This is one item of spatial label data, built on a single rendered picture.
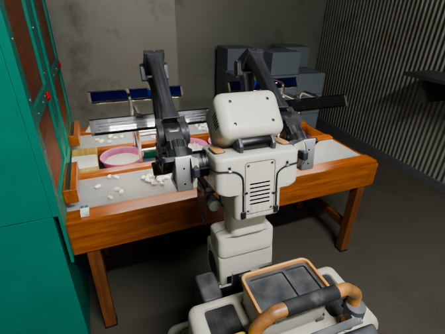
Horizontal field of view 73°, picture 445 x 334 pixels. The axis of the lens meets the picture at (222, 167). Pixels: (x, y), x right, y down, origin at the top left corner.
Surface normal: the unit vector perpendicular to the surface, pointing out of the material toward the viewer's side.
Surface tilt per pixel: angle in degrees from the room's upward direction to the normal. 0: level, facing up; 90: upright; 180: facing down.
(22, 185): 90
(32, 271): 90
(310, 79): 90
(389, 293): 0
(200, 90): 90
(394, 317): 0
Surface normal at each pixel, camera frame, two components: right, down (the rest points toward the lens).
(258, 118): 0.27, -0.25
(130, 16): 0.35, 0.45
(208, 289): 0.02, -0.88
